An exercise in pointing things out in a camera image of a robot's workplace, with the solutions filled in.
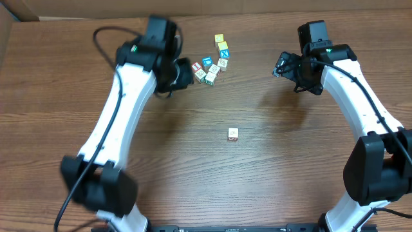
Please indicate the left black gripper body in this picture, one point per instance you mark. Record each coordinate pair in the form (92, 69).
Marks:
(183, 76)

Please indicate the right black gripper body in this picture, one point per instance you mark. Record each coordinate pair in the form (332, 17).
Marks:
(293, 68)

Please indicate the red I block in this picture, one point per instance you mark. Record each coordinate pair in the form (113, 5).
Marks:
(196, 67)

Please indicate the white green block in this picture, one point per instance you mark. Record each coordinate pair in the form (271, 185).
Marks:
(200, 75)
(210, 78)

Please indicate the red circle block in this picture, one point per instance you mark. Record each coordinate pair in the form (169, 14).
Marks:
(233, 134)

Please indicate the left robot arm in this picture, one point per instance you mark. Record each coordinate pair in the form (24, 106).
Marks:
(143, 65)

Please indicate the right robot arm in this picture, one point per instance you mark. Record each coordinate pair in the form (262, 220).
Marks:
(378, 170)

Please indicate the blue picture block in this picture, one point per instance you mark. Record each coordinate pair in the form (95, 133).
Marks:
(207, 63)

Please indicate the white block centre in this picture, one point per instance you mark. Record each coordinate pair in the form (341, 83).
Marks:
(215, 69)

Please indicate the white block right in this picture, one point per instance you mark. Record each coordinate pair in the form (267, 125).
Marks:
(222, 63)

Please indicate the blue X block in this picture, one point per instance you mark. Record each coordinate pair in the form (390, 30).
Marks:
(225, 54)

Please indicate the yellow block near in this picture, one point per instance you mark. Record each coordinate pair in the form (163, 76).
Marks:
(223, 46)

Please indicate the yellow block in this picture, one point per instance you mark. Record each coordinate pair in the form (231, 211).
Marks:
(223, 46)
(218, 38)

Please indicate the yellow block far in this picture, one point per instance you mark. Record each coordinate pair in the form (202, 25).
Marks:
(218, 38)

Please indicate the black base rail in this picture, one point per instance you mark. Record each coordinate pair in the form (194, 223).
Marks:
(257, 228)

